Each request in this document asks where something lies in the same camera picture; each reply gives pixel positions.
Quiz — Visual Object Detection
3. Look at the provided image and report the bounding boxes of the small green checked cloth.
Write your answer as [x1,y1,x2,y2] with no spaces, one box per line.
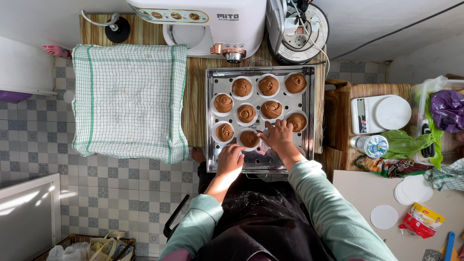
[423,158,464,192]

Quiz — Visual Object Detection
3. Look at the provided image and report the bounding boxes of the person's right hand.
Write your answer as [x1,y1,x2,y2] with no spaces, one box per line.
[257,120,296,153]

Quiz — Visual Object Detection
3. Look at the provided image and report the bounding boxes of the black wall cable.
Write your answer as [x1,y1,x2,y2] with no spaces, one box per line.
[327,1,464,61]

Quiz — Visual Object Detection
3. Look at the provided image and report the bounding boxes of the large green checked white cloth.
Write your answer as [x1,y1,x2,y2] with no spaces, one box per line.
[71,44,190,165]

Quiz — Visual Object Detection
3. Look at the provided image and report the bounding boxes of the black handled scissors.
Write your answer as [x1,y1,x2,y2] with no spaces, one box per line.
[421,115,436,159]

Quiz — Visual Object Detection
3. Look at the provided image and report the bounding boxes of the single white paper liner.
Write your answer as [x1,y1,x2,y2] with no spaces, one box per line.
[370,204,399,230]

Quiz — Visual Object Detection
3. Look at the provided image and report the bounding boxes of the white shelf unit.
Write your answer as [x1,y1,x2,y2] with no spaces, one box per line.
[0,36,58,97]

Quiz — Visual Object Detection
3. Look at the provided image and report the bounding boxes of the white digital kitchen scale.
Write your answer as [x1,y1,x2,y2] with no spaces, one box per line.
[350,94,412,135]

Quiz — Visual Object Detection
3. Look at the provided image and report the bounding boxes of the green plastic bag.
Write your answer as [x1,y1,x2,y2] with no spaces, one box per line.
[380,92,445,170]

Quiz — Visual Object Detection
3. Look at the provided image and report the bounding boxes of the pink plastic item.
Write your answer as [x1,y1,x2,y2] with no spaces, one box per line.
[42,44,73,60]

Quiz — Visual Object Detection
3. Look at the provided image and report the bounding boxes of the group of brown rose buns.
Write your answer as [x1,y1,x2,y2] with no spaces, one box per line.
[210,72,309,152]

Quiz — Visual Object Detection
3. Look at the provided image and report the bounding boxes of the black apron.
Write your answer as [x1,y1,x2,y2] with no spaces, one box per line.
[194,162,336,261]

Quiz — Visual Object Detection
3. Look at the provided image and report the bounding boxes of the brown foil packet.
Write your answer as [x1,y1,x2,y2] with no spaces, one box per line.
[355,155,433,179]

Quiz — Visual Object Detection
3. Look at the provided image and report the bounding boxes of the blue handled spatula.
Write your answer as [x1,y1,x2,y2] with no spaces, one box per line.
[439,232,456,261]

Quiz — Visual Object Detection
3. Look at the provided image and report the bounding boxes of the purple plastic bag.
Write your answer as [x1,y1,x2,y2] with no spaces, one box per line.
[429,89,464,133]

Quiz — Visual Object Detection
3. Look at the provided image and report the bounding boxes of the stack of white paper rounds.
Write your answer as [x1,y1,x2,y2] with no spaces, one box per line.
[394,174,434,206]

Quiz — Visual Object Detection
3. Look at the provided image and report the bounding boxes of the purple plastic basin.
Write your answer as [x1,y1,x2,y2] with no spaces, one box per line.
[0,90,33,104]

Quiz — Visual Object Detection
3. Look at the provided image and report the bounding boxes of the black chair frame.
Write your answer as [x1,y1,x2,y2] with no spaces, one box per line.
[163,194,190,239]

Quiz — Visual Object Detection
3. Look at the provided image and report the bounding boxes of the perforated stainless steel steamer tray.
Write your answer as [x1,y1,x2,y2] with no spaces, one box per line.
[205,60,317,179]

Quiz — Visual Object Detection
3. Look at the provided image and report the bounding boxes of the black disc with metal hook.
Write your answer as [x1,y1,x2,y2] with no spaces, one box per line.
[80,10,131,44]

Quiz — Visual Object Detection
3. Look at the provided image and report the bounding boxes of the white stand mixer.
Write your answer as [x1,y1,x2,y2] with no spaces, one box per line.
[125,0,267,64]

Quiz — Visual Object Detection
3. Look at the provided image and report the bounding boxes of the person's bare foot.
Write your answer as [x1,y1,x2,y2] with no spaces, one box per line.
[191,146,207,165]

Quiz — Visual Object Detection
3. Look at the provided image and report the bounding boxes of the white power cable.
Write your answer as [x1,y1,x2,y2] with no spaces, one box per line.
[289,0,331,79]

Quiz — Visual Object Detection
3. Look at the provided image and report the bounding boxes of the round cable reel with sockets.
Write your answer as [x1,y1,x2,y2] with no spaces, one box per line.
[268,2,330,65]

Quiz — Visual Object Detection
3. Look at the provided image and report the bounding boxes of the grey appliance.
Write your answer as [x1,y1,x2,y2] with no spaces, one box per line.
[266,0,291,55]

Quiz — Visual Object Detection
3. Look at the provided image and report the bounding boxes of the clear plastic storage box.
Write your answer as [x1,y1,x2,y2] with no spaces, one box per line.
[413,78,464,167]

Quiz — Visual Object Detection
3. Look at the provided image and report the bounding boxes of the sealed plastic water cup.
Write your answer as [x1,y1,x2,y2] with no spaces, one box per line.
[350,135,389,159]

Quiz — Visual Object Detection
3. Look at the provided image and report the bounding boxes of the red and yellow packet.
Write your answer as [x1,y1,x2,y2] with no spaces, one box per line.
[398,202,446,239]

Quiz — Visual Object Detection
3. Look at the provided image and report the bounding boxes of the wicker basket with bags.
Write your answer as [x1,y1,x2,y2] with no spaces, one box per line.
[33,231,137,261]

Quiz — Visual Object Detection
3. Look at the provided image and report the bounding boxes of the person's left hand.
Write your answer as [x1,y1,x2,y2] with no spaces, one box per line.
[217,144,247,177]

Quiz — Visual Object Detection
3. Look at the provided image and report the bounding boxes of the white cabinet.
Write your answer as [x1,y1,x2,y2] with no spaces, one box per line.
[0,173,62,261]

